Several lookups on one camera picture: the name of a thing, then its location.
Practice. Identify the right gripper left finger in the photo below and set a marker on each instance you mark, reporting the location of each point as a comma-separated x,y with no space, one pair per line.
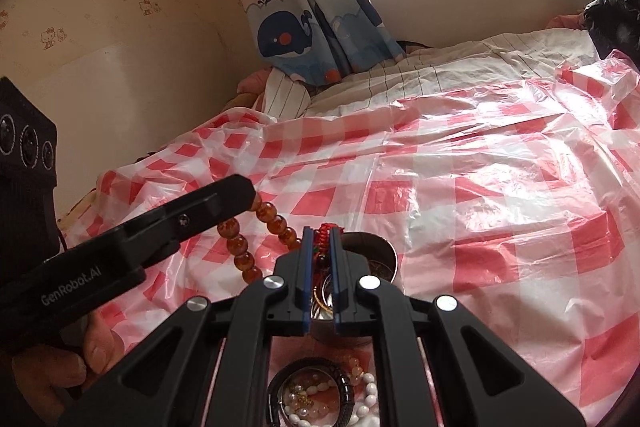
207,364

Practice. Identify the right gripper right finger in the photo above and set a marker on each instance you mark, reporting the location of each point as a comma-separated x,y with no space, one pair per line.
436,363

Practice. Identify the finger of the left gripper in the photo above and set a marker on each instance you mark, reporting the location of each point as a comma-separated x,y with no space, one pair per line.
156,234

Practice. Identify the left hand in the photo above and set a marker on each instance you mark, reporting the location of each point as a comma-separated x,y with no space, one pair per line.
39,369

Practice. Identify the round silver metal tin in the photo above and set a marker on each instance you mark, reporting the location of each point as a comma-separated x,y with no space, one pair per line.
382,262

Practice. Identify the red white checkered plastic sheet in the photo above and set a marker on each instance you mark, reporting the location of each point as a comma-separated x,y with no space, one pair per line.
519,198

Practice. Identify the pink stuffed toy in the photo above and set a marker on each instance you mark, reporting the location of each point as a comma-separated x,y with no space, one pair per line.
250,90

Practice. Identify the striped pillow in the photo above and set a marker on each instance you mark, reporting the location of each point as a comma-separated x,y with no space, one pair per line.
280,96

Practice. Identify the striped white bedsheet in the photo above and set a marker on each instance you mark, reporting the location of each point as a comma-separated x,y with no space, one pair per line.
498,59

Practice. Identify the black clothes pile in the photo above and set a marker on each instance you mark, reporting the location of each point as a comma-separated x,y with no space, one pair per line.
613,25

